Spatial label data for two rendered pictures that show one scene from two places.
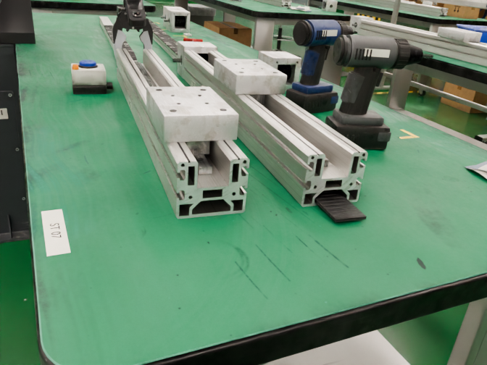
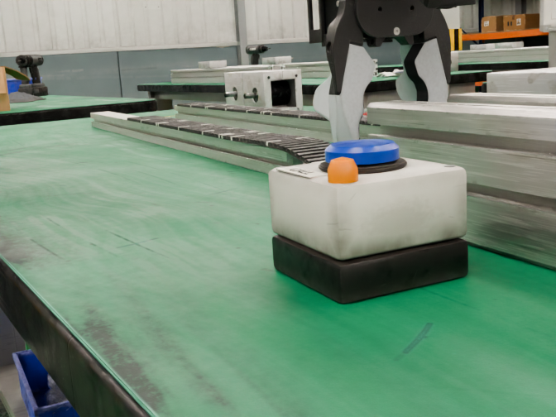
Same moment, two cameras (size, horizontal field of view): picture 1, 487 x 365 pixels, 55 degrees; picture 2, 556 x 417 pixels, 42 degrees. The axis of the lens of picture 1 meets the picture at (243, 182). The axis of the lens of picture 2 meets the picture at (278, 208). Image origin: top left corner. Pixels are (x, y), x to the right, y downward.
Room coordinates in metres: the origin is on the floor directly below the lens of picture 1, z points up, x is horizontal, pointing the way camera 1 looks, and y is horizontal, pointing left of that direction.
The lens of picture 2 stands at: (0.76, 0.48, 0.90)
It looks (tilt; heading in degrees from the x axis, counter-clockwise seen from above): 12 degrees down; 357
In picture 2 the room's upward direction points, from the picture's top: 4 degrees counter-clockwise
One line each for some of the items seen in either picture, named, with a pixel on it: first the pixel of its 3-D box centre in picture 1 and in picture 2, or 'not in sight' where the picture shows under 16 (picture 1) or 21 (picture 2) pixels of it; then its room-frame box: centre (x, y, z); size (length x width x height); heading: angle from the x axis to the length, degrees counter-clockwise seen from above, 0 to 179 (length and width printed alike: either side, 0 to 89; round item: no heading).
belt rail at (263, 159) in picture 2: (112, 35); (165, 132); (1.95, 0.58, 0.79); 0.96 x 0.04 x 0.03; 22
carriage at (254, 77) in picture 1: (247, 82); not in sight; (1.01, 0.01, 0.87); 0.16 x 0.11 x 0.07; 22
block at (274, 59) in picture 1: (274, 71); not in sight; (1.37, -0.06, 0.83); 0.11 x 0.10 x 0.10; 115
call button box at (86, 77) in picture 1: (92, 77); (377, 216); (1.16, 0.40, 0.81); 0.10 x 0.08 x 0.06; 112
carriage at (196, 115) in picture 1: (188, 119); not in sight; (0.71, 0.10, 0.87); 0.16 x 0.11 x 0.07; 22
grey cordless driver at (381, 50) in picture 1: (377, 93); not in sight; (0.94, -0.25, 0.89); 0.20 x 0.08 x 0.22; 100
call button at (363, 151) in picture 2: (88, 64); (361, 160); (1.16, 0.41, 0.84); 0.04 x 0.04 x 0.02
